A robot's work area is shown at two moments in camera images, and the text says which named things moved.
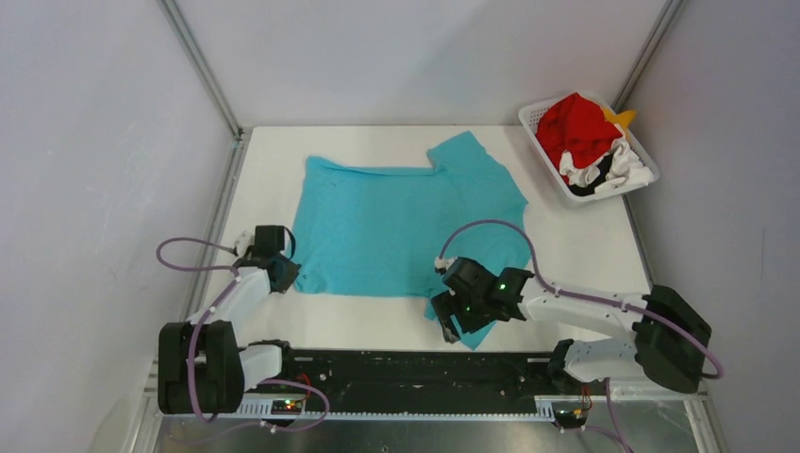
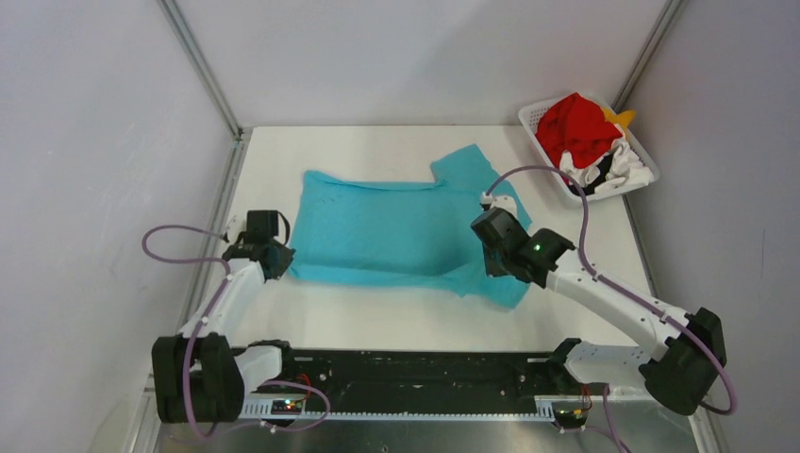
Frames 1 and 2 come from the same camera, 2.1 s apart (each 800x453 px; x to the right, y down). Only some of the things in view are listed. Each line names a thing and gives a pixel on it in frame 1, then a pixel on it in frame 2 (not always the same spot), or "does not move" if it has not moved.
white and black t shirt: [621, 166] does not move
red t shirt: [577, 128] does not move
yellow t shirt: [622, 118] does not move
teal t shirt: [473, 336] → [400, 232]
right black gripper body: [470, 311] → [494, 263]
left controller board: [285, 407] does not move
